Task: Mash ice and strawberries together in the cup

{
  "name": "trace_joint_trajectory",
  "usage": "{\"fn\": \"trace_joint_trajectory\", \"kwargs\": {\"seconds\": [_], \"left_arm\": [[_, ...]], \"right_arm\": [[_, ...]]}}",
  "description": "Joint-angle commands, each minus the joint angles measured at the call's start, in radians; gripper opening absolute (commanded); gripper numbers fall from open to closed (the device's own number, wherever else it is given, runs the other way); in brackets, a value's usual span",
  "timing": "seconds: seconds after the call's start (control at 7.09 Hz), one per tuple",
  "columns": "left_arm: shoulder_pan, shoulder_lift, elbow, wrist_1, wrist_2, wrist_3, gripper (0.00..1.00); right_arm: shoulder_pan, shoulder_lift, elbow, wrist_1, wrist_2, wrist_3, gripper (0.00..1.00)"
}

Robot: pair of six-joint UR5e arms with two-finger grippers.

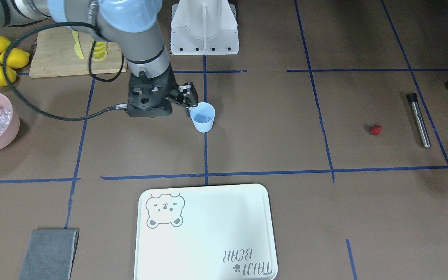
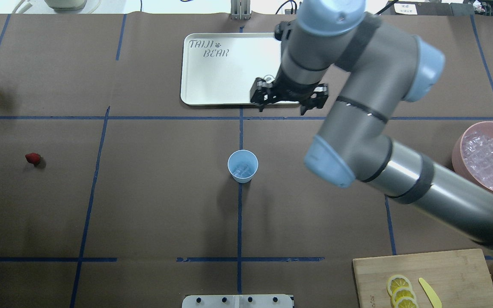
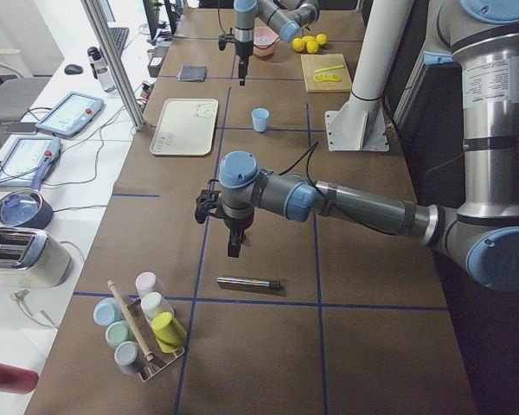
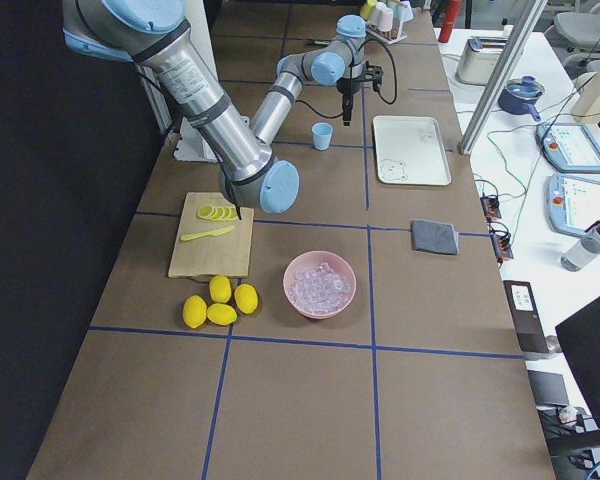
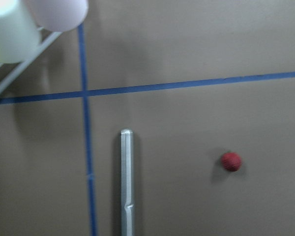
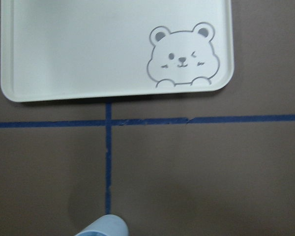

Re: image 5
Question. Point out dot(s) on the pink plastic cup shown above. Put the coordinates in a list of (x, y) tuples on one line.
[(58, 15)]

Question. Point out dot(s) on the white plastic cup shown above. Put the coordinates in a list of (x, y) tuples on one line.
[(19, 37)]

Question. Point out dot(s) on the red strawberry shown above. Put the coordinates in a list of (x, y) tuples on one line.
[(231, 161)]

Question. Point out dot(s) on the white wire cup rack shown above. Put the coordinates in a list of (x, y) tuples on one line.
[(19, 68)]

